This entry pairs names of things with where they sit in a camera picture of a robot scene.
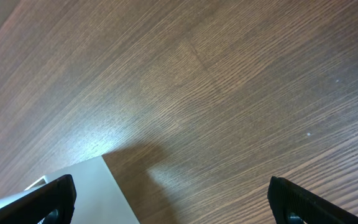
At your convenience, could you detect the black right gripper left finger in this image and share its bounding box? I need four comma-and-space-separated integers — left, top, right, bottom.
0, 174, 76, 224

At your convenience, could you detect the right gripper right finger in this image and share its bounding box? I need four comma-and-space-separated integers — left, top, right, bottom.
267, 176, 358, 224

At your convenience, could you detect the white open cardboard box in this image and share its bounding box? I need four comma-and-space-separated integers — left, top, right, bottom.
27, 156, 139, 224

